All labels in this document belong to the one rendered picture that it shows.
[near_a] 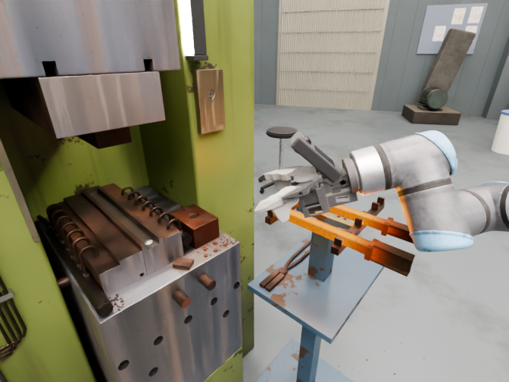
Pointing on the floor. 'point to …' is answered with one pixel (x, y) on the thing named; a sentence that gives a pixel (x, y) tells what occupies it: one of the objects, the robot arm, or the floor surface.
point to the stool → (279, 145)
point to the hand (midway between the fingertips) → (254, 191)
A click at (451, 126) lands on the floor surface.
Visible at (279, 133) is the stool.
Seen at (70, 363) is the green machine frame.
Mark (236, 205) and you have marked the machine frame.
